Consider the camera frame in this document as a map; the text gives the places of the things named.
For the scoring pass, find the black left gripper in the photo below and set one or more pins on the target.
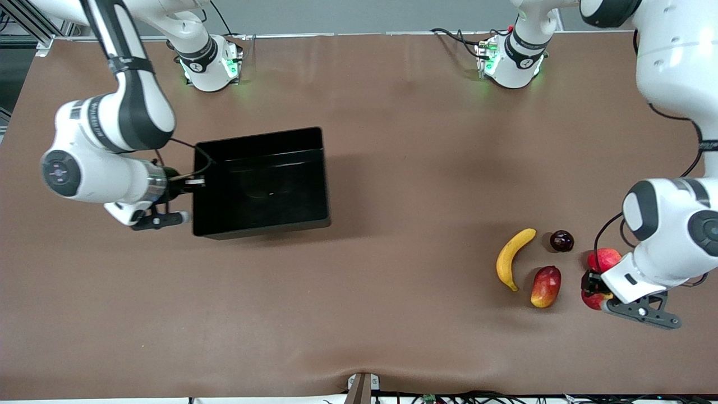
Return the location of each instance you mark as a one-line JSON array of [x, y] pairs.
[[590, 282]]

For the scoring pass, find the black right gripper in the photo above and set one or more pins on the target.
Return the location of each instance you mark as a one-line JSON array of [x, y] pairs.
[[173, 188]]

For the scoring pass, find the red yellow apple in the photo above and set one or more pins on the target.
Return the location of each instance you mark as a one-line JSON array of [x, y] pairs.
[[593, 303]]

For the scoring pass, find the black plastic box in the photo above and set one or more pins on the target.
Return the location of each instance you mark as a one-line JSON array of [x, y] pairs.
[[263, 191]]

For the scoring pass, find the yellow banana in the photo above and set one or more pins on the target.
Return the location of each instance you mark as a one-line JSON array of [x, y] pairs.
[[504, 264]]

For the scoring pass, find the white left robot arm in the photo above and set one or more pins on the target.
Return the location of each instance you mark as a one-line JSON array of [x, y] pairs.
[[673, 56]]

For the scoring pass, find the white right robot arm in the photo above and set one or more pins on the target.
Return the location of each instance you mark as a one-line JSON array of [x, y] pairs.
[[134, 106]]

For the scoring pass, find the red yellow mango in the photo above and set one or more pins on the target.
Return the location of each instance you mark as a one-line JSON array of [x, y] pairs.
[[546, 287]]

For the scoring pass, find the large table cover mat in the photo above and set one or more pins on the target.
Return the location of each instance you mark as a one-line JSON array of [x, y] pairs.
[[392, 308]]

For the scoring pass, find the aluminium frame strut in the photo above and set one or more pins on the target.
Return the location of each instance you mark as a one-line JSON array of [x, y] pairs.
[[39, 33]]

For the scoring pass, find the small mounting bracket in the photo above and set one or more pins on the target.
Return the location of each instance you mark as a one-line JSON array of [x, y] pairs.
[[362, 390]]

